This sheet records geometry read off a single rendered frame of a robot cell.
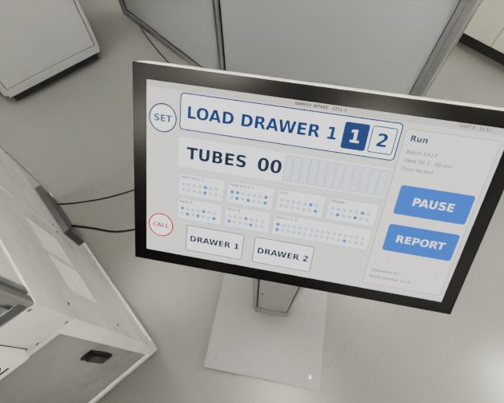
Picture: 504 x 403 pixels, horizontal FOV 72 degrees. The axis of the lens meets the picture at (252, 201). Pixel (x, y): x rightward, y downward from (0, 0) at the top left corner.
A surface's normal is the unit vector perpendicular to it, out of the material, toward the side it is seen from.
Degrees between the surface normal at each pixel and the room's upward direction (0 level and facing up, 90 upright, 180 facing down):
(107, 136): 0
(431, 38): 90
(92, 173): 0
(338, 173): 50
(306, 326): 5
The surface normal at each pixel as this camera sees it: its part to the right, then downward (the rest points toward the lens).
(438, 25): -0.71, 0.62
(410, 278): -0.14, 0.37
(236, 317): -0.08, -0.48
